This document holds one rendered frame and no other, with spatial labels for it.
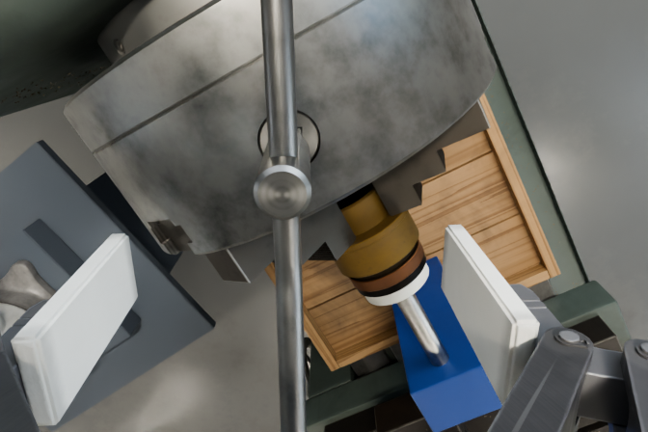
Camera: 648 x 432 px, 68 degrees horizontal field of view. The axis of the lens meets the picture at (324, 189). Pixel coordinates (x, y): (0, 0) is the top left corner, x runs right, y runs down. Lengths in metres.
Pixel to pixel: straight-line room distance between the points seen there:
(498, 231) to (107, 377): 0.78
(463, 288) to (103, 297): 0.13
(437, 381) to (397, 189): 0.21
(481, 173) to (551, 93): 1.00
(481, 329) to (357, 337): 0.60
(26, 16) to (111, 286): 0.16
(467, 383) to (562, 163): 1.27
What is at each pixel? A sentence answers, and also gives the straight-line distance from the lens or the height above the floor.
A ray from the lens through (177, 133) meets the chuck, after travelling 0.28.
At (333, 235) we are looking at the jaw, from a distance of 0.40.
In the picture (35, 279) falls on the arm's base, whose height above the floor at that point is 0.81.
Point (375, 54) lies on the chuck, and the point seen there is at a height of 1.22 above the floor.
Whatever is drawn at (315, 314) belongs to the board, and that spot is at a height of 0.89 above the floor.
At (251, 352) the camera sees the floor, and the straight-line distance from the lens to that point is 1.94.
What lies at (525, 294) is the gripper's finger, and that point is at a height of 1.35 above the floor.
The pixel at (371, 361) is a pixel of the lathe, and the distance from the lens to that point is 0.82.
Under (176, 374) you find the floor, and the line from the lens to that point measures 2.07.
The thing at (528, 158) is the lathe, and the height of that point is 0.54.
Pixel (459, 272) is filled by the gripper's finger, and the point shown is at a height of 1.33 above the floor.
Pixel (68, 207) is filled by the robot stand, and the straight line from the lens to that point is 0.92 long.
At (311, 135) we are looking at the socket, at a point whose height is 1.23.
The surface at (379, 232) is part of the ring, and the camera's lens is 0.41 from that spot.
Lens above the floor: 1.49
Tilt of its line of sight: 70 degrees down
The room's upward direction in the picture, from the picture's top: 177 degrees counter-clockwise
